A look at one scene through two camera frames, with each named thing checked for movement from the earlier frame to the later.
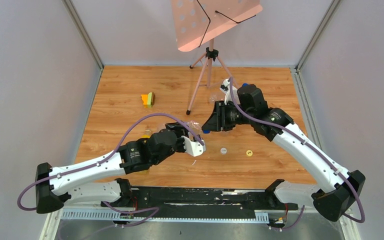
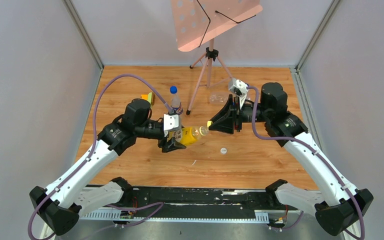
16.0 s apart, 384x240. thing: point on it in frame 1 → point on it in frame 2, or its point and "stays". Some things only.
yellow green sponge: (148, 99) stays
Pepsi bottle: (197, 127) → (175, 99)
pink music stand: (197, 21) stays
